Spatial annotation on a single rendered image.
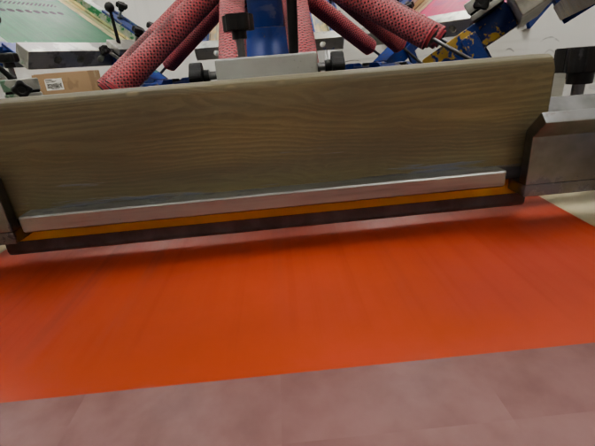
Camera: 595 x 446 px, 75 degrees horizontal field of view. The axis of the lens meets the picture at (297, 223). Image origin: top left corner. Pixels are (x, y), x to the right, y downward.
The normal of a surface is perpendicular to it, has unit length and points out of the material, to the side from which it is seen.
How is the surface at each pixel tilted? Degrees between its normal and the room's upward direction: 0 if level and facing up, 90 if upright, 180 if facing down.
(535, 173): 90
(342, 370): 0
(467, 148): 90
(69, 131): 90
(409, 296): 0
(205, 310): 0
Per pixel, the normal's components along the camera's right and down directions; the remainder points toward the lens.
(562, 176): 0.06, 0.38
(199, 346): -0.07, -0.92
